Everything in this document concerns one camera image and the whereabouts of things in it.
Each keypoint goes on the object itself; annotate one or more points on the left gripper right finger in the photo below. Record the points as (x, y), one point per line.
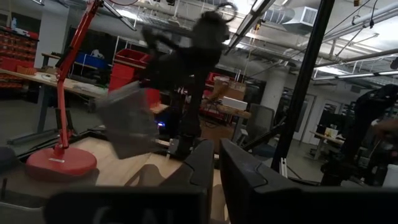
(245, 186)

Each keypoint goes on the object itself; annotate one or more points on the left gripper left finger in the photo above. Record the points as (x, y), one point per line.
(202, 165)

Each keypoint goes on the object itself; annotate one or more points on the smoky grey plastic bin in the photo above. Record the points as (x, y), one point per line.
(127, 124)

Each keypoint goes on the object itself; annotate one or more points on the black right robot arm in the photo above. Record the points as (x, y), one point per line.
(194, 109)

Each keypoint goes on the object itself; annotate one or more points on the red stacked totes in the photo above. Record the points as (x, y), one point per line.
(122, 74)

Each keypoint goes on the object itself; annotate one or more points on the wooden side table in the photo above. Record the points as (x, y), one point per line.
(236, 112)

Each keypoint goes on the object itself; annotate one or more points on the cardboard box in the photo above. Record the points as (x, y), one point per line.
(233, 90)

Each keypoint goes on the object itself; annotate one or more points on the grey office chair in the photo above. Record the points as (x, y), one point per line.
(261, 121)

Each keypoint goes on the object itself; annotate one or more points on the white box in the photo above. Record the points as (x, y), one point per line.
(234, 103)

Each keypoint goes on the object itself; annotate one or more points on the blue storage bin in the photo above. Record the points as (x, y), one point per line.
(90, 60)

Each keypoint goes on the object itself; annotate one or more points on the background office desk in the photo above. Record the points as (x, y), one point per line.
(326, 138)

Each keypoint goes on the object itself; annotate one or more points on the wooden workbench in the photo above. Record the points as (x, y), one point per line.
(77, 87)

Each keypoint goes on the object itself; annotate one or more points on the long ceiling light fixture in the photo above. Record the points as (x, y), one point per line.
(252, 18)

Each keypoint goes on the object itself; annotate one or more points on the red desk lamp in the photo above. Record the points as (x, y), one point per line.
(62, 161)

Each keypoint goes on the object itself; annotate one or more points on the white ceiling air vent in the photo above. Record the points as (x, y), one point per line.
(306, 17)

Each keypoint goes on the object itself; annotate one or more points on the person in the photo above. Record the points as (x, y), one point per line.
(370, 102)

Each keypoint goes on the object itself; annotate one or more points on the person's hand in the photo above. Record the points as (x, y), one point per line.
(387, 129)

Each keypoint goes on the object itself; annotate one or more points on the ceiling tube light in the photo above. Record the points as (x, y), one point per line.
(354, 75)

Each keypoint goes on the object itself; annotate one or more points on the red parts bin rack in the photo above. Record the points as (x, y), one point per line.
(15, 56)

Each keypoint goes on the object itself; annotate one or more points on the grey ceiling pipe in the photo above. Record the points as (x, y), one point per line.
(367, 57)

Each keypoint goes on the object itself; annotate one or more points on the dark rounded object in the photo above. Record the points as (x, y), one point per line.
(7, 158)

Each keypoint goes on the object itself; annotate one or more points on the black frame brace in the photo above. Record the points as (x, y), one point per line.
(264, 135)

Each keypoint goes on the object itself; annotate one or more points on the black frame post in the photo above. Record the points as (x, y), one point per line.
(306, 62)

